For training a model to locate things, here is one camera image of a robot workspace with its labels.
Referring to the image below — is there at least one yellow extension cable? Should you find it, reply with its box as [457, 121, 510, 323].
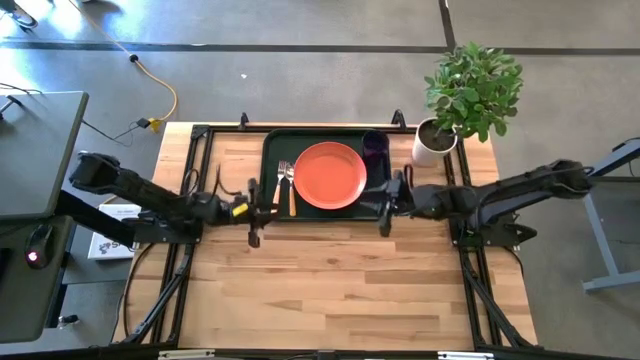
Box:
[69, 0, 179, 133]

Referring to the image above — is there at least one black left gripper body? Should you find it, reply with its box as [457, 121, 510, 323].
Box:
[229, 177, 265, 249]

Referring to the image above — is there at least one purple plastic cup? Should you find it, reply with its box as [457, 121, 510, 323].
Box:
[361, 129, 391, 177]

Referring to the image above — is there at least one grey desk top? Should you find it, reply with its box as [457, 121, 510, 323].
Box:
[0, 90, 90, 221]

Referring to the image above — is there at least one dark grey desk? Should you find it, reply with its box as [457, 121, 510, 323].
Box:
[0, 214, 76, 346]

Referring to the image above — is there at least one orange plastic plate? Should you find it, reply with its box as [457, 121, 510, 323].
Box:
[292, 141, 368, 211]

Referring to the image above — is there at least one orange handled metal fork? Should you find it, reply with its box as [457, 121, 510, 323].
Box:
[272, 159, 288, 207]

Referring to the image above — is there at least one dark green plastic tray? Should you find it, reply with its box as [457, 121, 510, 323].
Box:
[259, 127, 394, 223]

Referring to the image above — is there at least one silver metal bracket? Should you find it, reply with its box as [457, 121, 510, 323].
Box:
[436, 351, 496, 360]
[157, 349, 217, 360]

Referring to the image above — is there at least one green leafy plant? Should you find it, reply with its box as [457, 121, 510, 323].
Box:
[423, 42, 525, 144]

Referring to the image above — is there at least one grey metal table frame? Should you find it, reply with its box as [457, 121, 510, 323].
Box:
[551, 135, 640, 294]

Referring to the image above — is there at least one white plant pot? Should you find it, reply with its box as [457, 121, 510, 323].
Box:
[411, 117, 459, 168]

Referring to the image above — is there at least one black aluminium rig frame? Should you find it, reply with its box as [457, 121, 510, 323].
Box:
[121, 122, 539, 351]

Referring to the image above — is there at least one black computer mouse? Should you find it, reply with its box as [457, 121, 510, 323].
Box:
[24, 223, 55, 271]

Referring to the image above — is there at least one orange handled metal spoon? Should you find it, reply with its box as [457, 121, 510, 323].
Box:
[284, 161, 298, 218]

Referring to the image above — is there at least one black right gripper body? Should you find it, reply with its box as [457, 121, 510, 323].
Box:
[380, 169, 418, 238]

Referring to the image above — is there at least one white printed box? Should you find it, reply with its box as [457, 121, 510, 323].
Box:
[87, 203, 144, 262]

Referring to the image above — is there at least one black power adapter cable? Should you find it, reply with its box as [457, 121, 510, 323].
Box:
[81, 117, 152, 149]

